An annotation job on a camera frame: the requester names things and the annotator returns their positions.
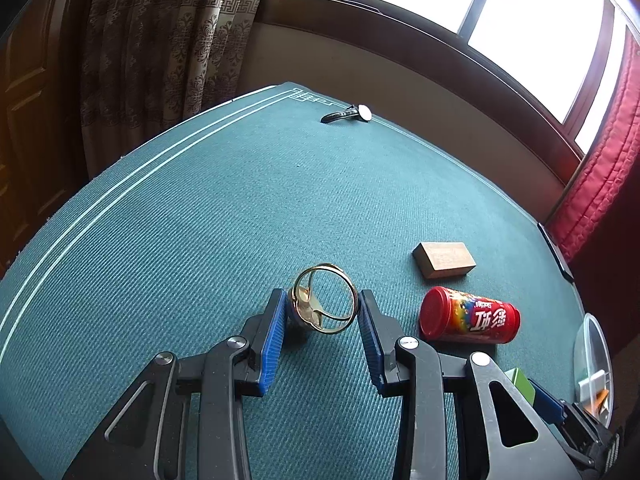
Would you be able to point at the clear plastic container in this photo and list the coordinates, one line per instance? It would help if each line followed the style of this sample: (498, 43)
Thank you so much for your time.
(590, 345)

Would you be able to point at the orange black-striped triangular block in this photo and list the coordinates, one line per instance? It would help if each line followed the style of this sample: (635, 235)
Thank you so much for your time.
(602, 400)

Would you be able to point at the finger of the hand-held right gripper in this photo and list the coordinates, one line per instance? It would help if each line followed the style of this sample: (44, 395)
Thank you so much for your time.
(547, 400)

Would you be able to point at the black flat device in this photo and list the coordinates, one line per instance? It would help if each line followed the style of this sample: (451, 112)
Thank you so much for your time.
(556, 250)

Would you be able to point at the brown wooden door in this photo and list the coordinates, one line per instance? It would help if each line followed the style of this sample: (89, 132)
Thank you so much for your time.
(35, 135)

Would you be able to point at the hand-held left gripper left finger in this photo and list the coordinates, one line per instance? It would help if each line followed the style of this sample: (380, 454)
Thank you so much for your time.
(272, 345)

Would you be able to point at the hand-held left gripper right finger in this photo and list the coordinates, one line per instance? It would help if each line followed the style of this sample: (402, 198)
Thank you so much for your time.
(372, 345)

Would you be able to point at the wooden framed window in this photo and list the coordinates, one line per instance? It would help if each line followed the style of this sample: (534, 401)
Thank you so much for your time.
(450, 35)

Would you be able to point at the beige patterned curtain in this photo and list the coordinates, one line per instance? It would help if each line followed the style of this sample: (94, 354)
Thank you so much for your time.
(165, 45)

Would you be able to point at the red quilted curtain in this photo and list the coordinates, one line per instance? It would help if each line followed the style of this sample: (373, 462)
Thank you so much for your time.
(605, 160)

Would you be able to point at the red cylindrical can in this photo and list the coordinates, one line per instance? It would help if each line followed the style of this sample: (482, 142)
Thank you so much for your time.
(465, 317)

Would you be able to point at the green table cloth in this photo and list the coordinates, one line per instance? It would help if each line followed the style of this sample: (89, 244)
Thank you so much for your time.
(200, 200)

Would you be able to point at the brown wooden block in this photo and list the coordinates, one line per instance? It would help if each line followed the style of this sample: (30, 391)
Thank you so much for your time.
(445, 257)

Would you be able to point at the green rectangular block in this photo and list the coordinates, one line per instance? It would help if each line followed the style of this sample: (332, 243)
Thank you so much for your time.
(520, 382)

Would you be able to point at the white rectangular tube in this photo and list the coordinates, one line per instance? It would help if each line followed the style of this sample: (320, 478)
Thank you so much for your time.
(592, 382)

